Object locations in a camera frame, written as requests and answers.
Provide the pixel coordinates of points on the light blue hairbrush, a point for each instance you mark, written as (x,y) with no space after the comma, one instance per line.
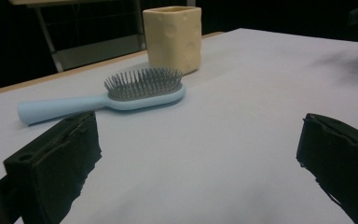
(127,98)

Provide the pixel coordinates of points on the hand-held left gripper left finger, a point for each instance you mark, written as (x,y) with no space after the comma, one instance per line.
(56,161)

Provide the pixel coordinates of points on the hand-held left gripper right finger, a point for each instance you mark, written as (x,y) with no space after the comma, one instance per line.
(341,155)

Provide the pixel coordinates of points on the yellow cheese-shaped cup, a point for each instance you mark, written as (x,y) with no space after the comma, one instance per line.
(173,39)

